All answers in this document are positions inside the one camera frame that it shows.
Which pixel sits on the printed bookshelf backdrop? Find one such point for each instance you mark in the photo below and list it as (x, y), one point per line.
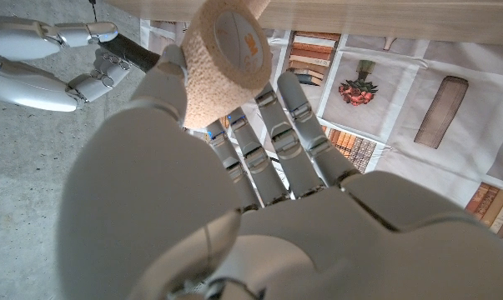
(401, 104)

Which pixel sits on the tan adhesive wrap roll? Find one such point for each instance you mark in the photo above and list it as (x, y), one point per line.
(217, 83)

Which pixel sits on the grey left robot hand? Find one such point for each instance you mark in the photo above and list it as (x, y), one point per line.
(172, 200)

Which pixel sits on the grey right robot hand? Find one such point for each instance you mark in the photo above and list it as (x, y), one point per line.
(21, 87)

